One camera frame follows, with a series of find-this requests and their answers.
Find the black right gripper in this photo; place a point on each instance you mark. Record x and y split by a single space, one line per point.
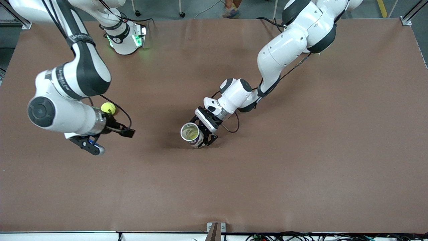
112 127

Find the clear printed tennis ball can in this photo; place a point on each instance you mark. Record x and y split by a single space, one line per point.
197 142

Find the yellow Wilson print tennis ball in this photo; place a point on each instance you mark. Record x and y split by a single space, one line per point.
108 107

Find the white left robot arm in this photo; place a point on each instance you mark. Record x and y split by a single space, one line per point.
284 50

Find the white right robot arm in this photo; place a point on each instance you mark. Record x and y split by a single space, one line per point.
80 73

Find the white cart leg with caster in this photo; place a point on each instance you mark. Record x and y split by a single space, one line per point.
137 13
182 14

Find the person's colourful sneaker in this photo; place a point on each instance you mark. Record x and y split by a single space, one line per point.
231 12

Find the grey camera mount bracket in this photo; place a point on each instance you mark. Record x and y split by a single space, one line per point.
214 229

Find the white table edge rail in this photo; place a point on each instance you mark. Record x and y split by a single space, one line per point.
50 237

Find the aluminium frame profile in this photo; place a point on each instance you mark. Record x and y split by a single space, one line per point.
406 20
20 18

